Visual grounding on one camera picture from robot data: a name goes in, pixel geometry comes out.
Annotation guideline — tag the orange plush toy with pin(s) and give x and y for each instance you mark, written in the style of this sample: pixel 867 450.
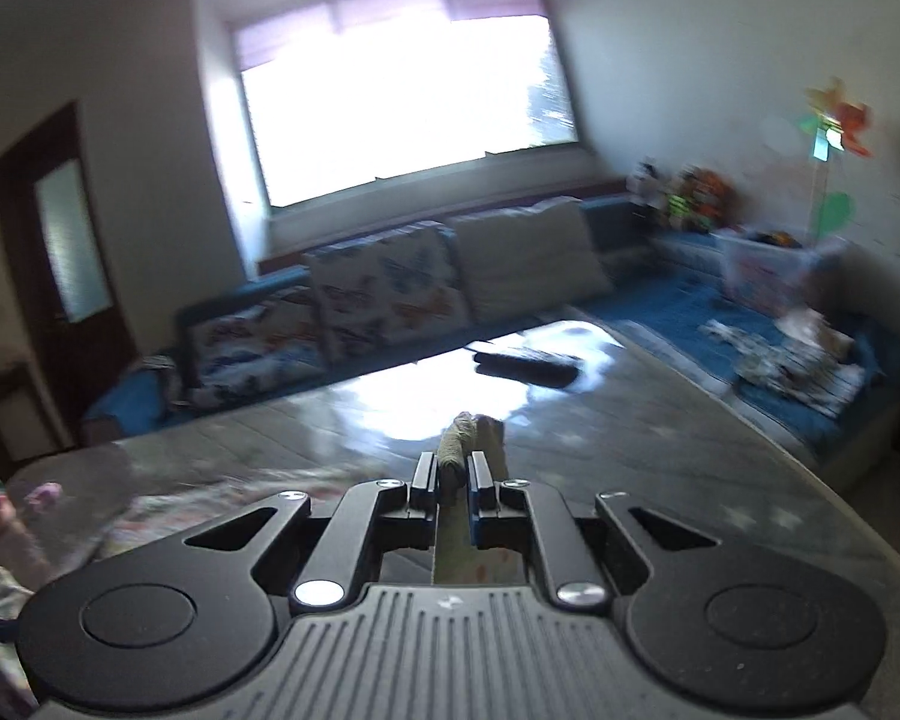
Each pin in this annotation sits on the orange plush toy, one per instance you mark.
pixel 711 195

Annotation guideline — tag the clear plastic storage box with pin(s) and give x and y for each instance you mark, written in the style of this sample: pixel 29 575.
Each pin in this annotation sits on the clear plastic storage box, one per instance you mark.
pixel 774 279

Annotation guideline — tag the black remote control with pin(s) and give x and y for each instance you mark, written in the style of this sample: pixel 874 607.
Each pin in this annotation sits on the black remote control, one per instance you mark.
pixel 529 366

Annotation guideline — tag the window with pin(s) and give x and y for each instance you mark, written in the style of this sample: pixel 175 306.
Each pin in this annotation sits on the window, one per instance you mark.
pixel 343 93

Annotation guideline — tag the colourful patterned child garment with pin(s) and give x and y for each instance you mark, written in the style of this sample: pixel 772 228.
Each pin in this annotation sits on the colourful patterned child garment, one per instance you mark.
pixel 91 505

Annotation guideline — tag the upright butterfly print cushion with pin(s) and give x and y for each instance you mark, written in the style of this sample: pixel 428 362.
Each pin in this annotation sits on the upright butterfly print cushion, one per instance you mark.
pixel 380 291

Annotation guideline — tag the colourful paper pinwheel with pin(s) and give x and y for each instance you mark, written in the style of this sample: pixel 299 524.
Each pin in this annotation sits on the colourful paper pinwheel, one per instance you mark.
pixel 836 125

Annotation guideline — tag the lying butterfly print cushion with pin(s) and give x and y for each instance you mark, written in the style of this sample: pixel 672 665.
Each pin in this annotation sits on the lying butterfly print cushion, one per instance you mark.
pixel 253 352

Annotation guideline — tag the dark blue sofa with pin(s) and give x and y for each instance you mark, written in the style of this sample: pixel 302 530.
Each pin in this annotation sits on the dark blue sofa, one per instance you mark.
pixel 669 288

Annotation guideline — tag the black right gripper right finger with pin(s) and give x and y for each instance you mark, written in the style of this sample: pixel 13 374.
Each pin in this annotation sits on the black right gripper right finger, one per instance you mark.
pixel 534 520

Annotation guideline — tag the dark wooden door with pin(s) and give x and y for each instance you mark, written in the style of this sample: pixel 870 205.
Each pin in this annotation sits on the dark wooden door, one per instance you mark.
pixel 62 279

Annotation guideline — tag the pile of small clothes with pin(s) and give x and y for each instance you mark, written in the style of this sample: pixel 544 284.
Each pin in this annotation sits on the pile of small clothes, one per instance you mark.
pixel 810 364

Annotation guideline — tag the beige plain cushion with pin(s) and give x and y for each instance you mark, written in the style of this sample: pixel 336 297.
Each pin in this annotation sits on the beige plain cushion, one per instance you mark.
pixel 518 261

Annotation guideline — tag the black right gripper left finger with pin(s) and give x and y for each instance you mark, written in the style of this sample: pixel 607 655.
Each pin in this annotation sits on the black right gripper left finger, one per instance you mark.
pixel 372 519

